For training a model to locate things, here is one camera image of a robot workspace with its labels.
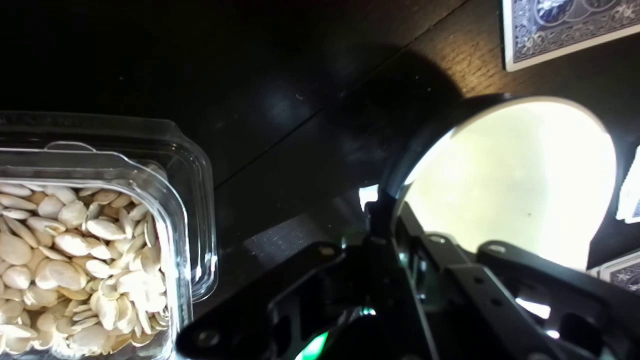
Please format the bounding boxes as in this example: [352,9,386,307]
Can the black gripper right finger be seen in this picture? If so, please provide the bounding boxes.
[392,203,640,360]

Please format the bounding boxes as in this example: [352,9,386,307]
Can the clear plastic snack container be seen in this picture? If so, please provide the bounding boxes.
[0,110,221,360]

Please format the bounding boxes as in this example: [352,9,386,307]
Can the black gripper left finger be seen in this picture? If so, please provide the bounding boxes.
[175,192,427,360]

